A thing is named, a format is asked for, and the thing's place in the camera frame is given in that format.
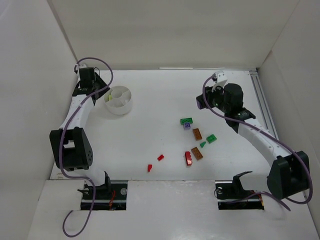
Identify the green 2x4 lego brick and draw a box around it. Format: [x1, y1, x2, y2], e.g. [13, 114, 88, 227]
[179, 117, 193, 125]

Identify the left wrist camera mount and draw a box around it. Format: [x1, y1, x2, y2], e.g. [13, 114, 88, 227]
[73, 63, 87, 74]

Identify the red stepped lego brick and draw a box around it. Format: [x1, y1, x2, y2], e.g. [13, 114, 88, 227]
[184, 151, 193, 167]

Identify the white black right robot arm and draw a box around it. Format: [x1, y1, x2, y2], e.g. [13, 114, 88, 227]
[196, 82, 314, 204]

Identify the green square lego plate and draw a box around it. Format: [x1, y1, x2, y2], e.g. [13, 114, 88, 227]
[206, 134, 217, 144]

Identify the orange lego plate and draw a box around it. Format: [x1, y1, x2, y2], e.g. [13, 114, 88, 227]
[191, 147, 203, 160]
[192, 128, 203, 141]

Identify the small red lego piece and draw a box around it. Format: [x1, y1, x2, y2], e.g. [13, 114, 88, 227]
[157, 154, 164, 161]

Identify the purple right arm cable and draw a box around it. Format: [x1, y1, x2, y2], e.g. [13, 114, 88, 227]
[201, 72, 315, 212]

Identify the white round divided container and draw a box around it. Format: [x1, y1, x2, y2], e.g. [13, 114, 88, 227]
[104, 85, 133, 116]

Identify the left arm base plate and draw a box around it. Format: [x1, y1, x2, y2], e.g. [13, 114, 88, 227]
[77, 181, 128, 211]

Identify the small lavender lego brick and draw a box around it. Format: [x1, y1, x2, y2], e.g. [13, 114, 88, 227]
[183, 122, 191, 130]

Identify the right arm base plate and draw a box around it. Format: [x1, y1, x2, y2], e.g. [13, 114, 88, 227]
[214, 180, 265, 210]

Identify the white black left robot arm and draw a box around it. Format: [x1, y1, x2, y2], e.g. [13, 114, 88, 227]
[49, 67, 111, 193]

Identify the small red slope lego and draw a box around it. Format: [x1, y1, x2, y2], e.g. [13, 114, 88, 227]
[147, 164, 153, 173]

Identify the aluminium rail right side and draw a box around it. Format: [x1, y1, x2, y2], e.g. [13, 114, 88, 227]
[249, 70, 292, 179]

